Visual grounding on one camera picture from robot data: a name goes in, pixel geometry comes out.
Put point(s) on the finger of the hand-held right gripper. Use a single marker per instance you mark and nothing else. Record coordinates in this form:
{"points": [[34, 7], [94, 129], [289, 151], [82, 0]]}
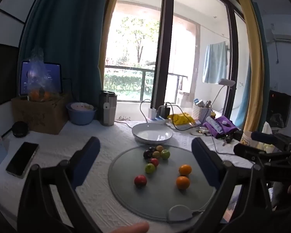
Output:
{"points": [[265, 137], [247, 151]]}

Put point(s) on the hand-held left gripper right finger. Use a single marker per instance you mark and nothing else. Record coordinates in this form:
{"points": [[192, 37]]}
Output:
{"points": [[205, 159]]}

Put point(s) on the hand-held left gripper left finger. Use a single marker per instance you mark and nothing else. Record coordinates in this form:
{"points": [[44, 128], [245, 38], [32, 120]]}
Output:
{"points": [[87, 157]]}

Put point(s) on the orange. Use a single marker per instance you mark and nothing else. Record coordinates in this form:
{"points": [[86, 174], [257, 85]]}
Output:
{"points": [[185, 170], [183, 182]]}

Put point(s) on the green apple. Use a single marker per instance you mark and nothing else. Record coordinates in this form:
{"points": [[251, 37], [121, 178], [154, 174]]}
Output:
{"points": [[165, 154]]}

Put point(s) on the yellow apricot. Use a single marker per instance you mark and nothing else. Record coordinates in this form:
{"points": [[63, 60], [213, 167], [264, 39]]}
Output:
{"points": [[156, 154], [159, 148]]}

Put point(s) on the small red plum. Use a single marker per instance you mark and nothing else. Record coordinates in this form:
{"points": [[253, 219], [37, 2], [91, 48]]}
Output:
{"points": [[154, 162]]}

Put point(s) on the dark red plum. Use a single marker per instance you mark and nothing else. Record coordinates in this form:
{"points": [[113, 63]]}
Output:
{"points": [[152, 149]]}

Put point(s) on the small green plum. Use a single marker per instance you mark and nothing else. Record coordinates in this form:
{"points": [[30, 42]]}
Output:
{"points": [[150, 168]]}

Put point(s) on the dark purple plum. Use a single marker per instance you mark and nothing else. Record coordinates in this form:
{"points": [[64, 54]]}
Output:
{"points": [[147, 154]]}

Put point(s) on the red apple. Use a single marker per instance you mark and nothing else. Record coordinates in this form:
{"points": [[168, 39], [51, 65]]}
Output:
{"points": [[140, 181]]}

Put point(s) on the white plate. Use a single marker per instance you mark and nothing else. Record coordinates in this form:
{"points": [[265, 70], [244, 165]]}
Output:
{"points": [[151, 133]]}

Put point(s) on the person's left hand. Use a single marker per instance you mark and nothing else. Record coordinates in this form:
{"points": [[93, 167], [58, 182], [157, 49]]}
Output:
{"points": [[133, 228]]}

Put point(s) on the crumpled tissue paper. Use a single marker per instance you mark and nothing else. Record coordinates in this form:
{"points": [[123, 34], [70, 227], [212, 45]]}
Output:
{"points": [[266, 127]]}

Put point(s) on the black bag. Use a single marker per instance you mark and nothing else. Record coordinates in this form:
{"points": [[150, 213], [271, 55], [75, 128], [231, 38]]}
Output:
{"points": [[278, 111]]}

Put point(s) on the purple cloth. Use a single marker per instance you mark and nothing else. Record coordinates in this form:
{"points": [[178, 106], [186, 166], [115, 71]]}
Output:
{"points": [[220, 125]]}

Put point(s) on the white tube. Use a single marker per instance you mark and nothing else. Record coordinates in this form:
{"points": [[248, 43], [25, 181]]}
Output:
{"points": [[212, 122]]}

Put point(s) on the white textured tablecloth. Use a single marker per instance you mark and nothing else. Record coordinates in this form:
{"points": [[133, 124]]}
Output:
{"points": [[99, 194]]}

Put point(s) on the blue bowl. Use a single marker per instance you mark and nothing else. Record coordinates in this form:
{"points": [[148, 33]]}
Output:
{"points": [[80, 117]]}

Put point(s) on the teal curtain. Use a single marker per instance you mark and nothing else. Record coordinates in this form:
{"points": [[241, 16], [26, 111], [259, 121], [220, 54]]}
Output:
{"points": [[63, 29], [242, 102]]}

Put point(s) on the white woven basket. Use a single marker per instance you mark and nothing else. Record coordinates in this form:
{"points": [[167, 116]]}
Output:
{"points": [[201, 113]]}

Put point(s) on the stainless steel tumbler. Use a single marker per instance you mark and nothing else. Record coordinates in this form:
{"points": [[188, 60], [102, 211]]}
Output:
{"points": [[108, 116]]}

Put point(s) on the yellow plastic bag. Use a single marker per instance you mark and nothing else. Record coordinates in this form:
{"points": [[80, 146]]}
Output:
{"points": [[180, 119]]}

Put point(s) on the round grey mat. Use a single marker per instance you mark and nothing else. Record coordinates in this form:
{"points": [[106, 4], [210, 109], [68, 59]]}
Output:
{"points": [[160, 199]]}

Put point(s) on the white power strip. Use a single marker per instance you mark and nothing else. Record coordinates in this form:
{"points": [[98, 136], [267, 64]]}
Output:
{"points": [[157, 120]]}

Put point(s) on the black charger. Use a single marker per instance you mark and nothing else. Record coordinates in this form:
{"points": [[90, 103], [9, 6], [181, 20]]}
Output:
{"points": [[164, 111]]}

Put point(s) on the cardboard box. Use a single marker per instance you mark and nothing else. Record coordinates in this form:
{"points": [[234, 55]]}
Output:
{"points": [[38, 116]]}

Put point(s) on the black smartphone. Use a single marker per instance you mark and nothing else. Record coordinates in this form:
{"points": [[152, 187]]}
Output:
{"points": [[21, 159]]}

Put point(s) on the white desk lamp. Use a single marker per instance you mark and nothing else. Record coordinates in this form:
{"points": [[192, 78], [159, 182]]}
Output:
{"points": [[226, 82]]}

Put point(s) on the white charger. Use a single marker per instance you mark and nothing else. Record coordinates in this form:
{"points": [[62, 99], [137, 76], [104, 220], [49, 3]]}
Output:
{"points": [[151, 113]]}

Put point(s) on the yellow curtain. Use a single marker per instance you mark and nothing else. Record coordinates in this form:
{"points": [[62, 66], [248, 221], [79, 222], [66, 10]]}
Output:
{"points": [[254, 65], [106, 29]]}

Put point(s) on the black round object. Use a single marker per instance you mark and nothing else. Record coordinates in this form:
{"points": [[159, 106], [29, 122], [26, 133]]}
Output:
{"points": [[20, 129]]}

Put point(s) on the clear plastic bag of oranges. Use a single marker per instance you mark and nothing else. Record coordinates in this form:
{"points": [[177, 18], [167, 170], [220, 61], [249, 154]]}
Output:
{"points": [[37, 87]]}

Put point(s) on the tablet computer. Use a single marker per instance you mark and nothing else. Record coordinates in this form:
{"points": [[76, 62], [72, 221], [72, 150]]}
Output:
{"points": [[53, 77]]}

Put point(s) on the light blue hanging towel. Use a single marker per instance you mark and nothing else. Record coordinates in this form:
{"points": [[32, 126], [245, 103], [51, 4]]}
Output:
{"points": [[214, 63]]}

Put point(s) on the balcony railing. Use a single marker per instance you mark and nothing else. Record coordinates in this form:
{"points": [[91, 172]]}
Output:
{"points": [[144, 85]]}

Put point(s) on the white air conditioner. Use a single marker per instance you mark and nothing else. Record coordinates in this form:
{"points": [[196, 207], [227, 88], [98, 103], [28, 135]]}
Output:
{"points": [[285, 35]]}

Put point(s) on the dark window frame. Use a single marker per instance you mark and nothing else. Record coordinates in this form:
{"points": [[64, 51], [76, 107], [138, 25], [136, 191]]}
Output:
{"points": [[165, 41], [232, 53]]}

